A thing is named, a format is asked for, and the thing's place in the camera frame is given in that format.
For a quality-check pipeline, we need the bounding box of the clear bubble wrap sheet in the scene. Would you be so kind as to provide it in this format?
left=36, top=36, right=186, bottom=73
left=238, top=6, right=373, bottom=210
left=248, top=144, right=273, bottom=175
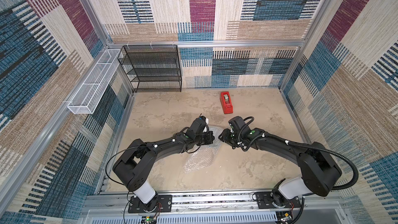
left=183, top=125, right=223, bottom=173

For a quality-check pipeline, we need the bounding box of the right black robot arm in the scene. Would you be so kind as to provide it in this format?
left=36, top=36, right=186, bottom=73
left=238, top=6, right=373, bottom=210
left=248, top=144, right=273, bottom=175
left=219, top=128, right=342, bottom=208

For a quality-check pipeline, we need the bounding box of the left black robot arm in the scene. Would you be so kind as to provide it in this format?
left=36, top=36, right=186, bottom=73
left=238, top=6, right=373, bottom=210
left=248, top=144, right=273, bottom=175
left=112, top=131, right=215, bottom=212

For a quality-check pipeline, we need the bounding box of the red tape dispenser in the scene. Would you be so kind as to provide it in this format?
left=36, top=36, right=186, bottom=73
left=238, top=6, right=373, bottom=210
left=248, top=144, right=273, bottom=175
left=220, top=92, right=233, bottom=114

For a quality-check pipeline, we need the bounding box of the black corrugated cable conduit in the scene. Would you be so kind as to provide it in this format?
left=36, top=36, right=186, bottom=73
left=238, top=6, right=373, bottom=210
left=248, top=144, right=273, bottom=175
left=236, top=116, right=360, bottom=224

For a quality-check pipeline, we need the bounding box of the aluminium mounting rail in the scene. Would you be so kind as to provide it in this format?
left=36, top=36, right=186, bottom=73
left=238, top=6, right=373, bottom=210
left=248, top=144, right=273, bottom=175
left=80, top=188, right=343, bottom=215

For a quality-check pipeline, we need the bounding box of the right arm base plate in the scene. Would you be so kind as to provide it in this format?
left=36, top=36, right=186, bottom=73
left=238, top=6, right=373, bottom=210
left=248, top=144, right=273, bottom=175
left=251, top=191, right=302, bottom=209

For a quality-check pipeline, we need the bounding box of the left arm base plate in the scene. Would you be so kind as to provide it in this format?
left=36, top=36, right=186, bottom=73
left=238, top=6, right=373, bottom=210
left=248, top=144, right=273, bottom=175
left=128, top=194, right=173, bottom=214

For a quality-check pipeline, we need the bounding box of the black wire mesh shelf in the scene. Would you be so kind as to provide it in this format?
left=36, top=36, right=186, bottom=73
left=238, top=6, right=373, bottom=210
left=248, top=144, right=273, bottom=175
left=119, top=45, right=182, bottom=93

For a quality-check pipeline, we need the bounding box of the white slotted cable duct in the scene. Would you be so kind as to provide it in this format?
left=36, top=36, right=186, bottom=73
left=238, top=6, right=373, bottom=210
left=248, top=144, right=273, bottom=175
left=91, top=212, right=277, bottom=224

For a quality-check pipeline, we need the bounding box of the white wire mesh basket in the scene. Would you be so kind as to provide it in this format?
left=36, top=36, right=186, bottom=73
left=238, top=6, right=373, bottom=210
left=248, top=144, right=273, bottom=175
left=67, top=49, right=121, bottom=115

